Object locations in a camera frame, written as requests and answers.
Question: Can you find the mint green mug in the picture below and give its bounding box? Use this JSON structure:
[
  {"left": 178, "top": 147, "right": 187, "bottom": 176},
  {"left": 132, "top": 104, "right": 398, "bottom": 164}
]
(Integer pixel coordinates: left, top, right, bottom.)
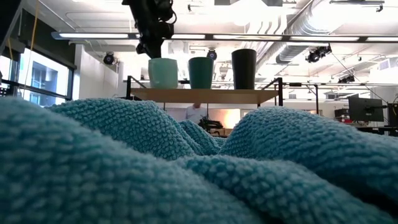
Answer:
[{"left": 147, "top": 57, "right": 179, "bottom": 90}]

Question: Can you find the dark green cup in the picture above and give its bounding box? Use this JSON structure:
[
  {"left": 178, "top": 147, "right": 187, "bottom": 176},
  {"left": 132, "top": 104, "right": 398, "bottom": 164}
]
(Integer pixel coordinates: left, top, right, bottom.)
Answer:
[{"left": 188, "top": 57, "right": 215, "bottom": 90}]

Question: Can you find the blue microfibre cloth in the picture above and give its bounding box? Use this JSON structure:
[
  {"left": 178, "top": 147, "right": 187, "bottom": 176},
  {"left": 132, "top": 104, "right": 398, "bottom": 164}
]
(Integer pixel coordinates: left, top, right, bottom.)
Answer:
[{"left": 0, "top": 96, "right": 398, "bottom": 224}]

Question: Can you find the tall black cup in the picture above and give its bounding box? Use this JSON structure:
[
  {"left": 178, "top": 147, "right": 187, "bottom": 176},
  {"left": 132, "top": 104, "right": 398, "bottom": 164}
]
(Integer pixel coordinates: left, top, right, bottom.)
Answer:
[{"left": 231, "top": 49, "right": 258, "bottom": 90}]

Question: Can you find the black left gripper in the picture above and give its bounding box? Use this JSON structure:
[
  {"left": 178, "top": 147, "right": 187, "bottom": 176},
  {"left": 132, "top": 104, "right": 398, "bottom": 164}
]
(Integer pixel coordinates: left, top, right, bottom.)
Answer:
[{"left": 121, "top": 0, "right": 177, "bottom": 60}]

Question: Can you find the silver ceiling duct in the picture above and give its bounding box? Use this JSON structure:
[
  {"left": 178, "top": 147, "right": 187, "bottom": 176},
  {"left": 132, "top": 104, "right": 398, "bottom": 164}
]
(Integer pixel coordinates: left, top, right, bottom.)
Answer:
[{"left": 254, "top": 0, "right": 331, "bottom": 65}]

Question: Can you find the wooden shelf with black frame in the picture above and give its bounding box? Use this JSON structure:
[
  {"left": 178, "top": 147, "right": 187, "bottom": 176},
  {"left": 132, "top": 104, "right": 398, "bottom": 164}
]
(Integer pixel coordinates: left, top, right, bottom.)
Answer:
[{"left": 125, "top": 75, "right": 284, "bottom": 109}]

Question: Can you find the black computer monitor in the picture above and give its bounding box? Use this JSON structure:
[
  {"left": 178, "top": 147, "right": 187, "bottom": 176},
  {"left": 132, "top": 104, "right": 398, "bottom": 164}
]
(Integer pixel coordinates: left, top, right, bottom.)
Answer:
[{"left": 348, "top": 96, "right": 385, "bottom": 123}]

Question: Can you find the black double ceiling spotlight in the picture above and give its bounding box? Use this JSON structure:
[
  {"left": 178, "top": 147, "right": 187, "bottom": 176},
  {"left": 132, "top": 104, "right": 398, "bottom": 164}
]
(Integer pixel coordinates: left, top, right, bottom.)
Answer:
[{"left": 305, "top": 44, "right": 333, "bottom": 63}]

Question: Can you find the person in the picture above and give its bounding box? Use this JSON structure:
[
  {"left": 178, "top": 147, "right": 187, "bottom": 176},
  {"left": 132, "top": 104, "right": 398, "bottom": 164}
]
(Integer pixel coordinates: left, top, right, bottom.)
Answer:
[{"left": 185, "top": 103, "right": 208, "bottom": 124}]

